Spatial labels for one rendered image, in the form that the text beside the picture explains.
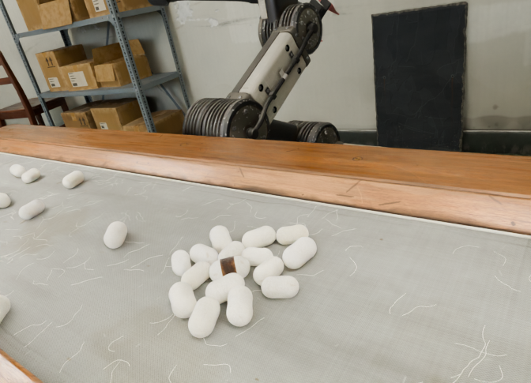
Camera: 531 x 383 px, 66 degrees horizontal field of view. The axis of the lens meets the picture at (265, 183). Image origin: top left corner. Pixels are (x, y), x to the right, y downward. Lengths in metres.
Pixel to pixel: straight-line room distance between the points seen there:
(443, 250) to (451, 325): 0.09
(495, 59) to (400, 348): 2.06
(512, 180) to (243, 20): 2.34
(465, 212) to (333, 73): 2.10
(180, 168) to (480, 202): 0.40
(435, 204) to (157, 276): 0.28
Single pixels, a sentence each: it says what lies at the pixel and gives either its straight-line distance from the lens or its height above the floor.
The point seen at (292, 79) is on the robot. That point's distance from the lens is 0.89.
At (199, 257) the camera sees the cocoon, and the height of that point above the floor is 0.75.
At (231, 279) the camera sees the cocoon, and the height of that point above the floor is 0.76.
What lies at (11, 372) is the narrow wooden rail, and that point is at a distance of 0.36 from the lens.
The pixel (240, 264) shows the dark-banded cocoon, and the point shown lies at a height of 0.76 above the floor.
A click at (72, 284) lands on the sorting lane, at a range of 0.46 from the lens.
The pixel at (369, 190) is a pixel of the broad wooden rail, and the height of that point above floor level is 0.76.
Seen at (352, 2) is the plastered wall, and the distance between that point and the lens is 2.38.
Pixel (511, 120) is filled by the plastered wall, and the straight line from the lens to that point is 2.37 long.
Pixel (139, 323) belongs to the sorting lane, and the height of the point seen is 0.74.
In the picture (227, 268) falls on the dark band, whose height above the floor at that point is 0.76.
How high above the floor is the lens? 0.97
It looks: 25 degrees down
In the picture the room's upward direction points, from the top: 11 degrees counter-clockwise
